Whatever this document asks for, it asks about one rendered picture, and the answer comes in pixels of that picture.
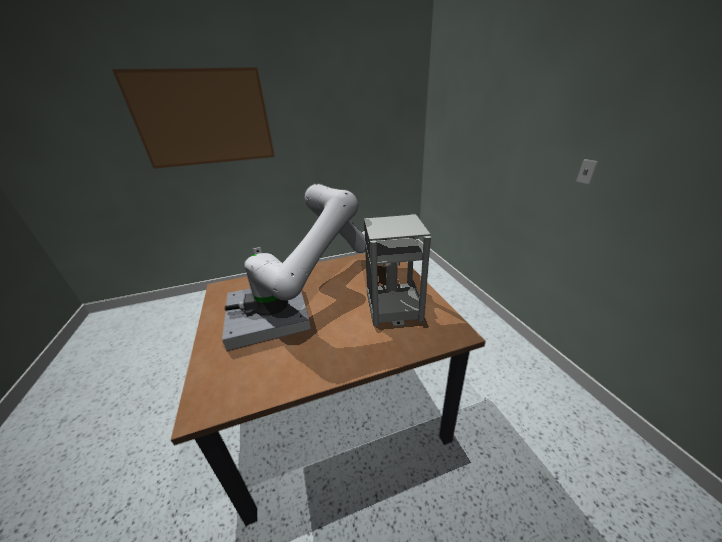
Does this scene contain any grey bottle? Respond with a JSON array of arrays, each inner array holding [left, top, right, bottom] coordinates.
[[386, 263, 398, 294]]

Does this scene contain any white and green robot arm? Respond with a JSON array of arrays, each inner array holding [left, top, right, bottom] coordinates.
[[225, 184, 365, 316]]

